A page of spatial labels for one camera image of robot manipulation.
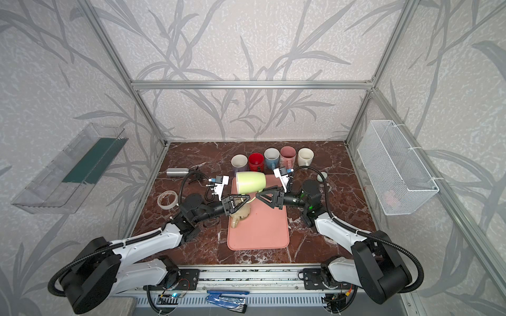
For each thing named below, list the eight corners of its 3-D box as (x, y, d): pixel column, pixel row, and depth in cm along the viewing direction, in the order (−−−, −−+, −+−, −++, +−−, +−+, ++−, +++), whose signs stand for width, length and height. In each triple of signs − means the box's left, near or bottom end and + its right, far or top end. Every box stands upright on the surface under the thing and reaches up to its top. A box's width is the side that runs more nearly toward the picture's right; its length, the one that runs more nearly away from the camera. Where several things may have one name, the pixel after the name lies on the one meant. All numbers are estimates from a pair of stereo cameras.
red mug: (247, 171, 109) (246, 160, 102) (253, 162, 114) (252, 150, 106) (260, 176, 108) (260, 164, 100) (265, 166, 112) (265, 154, 104)
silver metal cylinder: (167, 178, 106) (164, 173, 103) (170, 172, 109) (167, 168, 105) (189, 178, 106) (186, 173, 103) (190, 172, 109) (188, 168, 105)
